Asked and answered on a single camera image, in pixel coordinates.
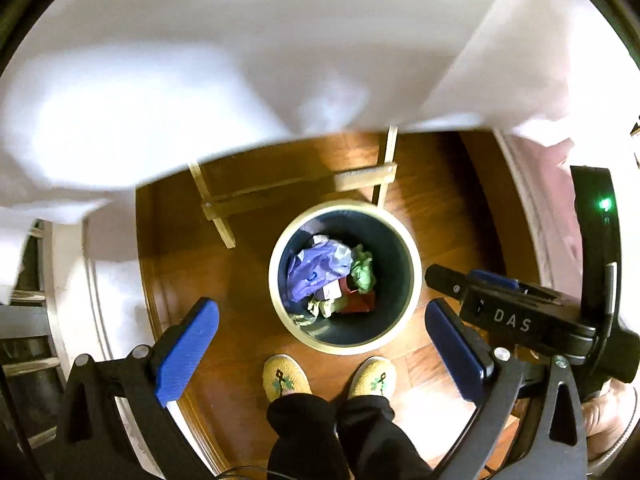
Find metal window grille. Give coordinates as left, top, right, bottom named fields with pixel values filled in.
left=0, top=220, right=66, bottom=453

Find yellow wrapper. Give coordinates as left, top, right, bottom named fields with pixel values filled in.
left=306, top=299, right=341, bottom=318

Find person's black trousers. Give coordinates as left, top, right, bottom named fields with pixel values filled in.
left=266, top=393, right=432, bottom=480

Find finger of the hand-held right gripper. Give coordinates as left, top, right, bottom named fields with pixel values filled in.
left=425, top=263, right=471, bottom=307
left=470, top=269, right=567, bottom=302

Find wooden table frame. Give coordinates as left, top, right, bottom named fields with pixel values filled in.
left=187, top=125, right=399, bottom=250

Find pink bed sheet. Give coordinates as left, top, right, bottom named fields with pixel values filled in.
left=495, top=132, right=583, bottom=286

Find green snack packet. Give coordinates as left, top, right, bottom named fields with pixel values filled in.
left=350, top=244, right=376, bottom=293

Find cartoon printed tablecloth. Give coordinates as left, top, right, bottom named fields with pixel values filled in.
left=0, top=0, right=640, bottom=306

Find yellow embroidered slipper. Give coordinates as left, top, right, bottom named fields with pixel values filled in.
left=262, top=354, right=312, bottom=403
left=347, top=356, right=397, bottom=401

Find person's right hand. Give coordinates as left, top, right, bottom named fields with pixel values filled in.
left=581, top=385, right=639, bottom=461

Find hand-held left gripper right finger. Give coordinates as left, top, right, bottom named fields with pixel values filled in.
left=425, top=298, right=590, bottom=480

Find blue waste bin cream rim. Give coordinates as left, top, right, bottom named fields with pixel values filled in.
left=268, top=200, right=423, bottom=356

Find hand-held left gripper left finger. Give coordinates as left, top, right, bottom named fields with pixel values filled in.
left=52, top=297, right=221, bottom=480

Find red cardboard box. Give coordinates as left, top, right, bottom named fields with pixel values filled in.
left=340, top=280, right=377, bottom=314

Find purple plastic bag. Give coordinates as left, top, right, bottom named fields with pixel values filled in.
left=286, top=234, right=353, bottom=303

